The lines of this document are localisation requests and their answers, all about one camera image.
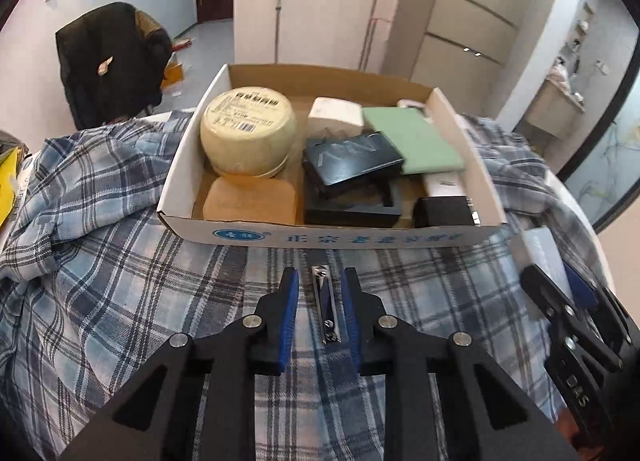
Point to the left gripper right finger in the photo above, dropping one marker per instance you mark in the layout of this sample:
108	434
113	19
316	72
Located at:
382	344

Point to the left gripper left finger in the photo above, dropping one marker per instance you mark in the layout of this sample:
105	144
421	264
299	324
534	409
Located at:
256	344

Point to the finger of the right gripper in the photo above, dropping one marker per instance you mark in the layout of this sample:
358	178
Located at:
604	310
556	306

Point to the silver nail clipper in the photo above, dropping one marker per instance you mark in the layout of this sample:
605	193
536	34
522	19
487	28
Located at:
324	296

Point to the grey-blue box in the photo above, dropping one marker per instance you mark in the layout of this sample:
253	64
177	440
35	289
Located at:
542	251

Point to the green rectangular box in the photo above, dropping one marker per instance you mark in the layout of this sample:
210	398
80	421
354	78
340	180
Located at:
389	121

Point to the white small box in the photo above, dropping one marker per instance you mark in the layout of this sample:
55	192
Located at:
334	117

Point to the cardboard tray box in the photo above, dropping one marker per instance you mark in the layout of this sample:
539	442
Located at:
189	176

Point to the orange rounded box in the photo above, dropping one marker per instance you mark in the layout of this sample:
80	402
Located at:
251	200

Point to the glossy black box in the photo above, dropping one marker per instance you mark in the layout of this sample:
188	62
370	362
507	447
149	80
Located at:
444	211

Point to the black open tray box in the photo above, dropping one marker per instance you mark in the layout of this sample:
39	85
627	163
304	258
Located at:
372	206

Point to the blue plaid cloth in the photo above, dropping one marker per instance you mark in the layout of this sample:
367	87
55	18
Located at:
92	283

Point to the beige sink cabinet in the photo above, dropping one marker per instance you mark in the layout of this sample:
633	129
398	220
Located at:
553	111

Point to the black lettered box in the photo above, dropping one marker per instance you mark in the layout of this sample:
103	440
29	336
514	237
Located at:
337	166

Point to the round cream container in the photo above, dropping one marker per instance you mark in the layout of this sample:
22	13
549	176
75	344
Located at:
248	131

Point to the black jacket on chair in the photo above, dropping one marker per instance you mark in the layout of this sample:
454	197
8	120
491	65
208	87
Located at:
112	64

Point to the yellow bag with items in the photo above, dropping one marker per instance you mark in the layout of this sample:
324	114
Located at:
12	155

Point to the beige refrigerator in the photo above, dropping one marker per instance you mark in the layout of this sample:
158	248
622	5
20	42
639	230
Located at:
459	46

